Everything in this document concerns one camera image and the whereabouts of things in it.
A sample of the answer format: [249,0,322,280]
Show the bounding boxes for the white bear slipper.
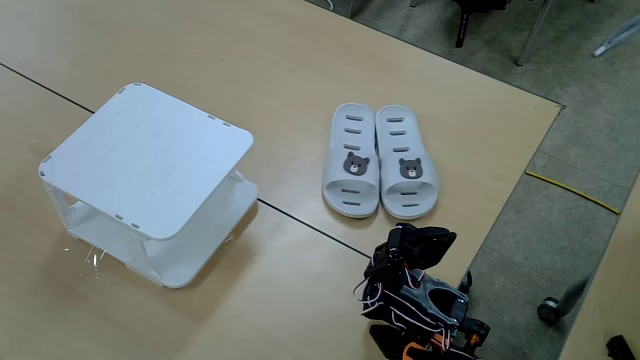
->
[321,102,381,219]
[374,104,440,221]

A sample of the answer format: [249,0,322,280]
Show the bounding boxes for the white two-tier box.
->
[38,82,260,290]

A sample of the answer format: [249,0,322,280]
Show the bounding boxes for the black table caster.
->
[455,269,474,296]

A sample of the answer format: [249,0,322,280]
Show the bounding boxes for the grey caster wheel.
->
[537,296,566,324]

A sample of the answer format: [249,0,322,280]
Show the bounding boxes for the small black object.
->
[605,334,637,360]

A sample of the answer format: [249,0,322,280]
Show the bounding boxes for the black chair base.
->
[452,0,511,50]

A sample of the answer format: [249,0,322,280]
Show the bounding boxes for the metal chair leg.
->
[514,0,554,67]

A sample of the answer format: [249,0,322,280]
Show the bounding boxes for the grey folded umbrella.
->
[592,14,640,59]

